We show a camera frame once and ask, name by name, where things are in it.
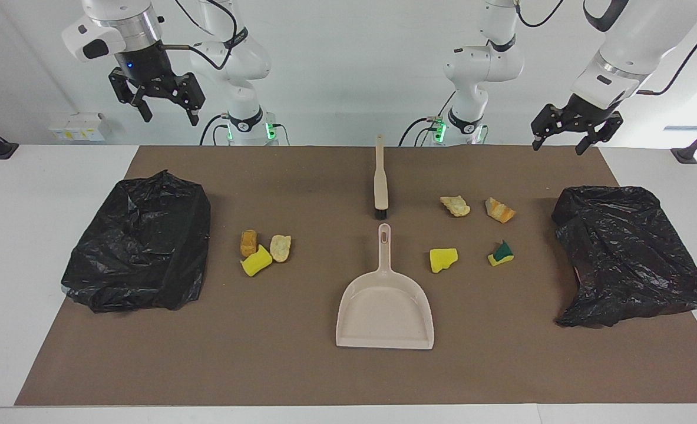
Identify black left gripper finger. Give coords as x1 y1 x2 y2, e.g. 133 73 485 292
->
575 111 624 156
531 105 564 151

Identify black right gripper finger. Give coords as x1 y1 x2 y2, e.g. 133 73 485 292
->
108 67 153 123
170 72 206 127

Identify orange crust bread chunk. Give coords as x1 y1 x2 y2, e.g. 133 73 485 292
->
485 197 516 224

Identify pale bread chunk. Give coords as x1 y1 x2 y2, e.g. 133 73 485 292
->
440 196 471 217
270 234 292 263

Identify green and yellow sponge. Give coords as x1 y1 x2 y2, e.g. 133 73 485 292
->
488 240 515 267

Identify notched yellow sponge piece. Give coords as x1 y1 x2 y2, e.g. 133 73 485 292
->
430 248 459 274

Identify beige hand brush black bristles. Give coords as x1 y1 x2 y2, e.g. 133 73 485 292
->
374 134 389 220

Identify beige plastic dustpan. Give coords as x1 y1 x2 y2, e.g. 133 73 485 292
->
336 223 435 350

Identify crumpled black bag lined bin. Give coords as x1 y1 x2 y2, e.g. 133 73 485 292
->
551 185 697 328

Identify boxy black bag lined bin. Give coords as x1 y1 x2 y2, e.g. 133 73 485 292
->
61 170 212 313

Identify brown table mat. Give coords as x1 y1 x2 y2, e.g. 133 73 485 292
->
14 145 697 406

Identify black right base cable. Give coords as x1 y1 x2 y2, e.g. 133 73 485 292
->
200 114 231 146

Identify black base cable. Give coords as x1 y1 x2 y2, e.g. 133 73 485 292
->
200 114 231 146
398 91 456 147

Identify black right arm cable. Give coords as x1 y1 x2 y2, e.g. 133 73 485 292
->
163 0 249 71

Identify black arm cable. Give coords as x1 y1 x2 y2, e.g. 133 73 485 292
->
163 0 249 71
516 0 697 96

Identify white wall socket box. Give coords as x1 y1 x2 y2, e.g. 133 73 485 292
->
49 112 112 142

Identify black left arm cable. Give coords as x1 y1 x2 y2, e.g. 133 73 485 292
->
516 0 697 96

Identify black left base cable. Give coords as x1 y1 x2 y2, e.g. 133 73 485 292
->
398 91 456 147

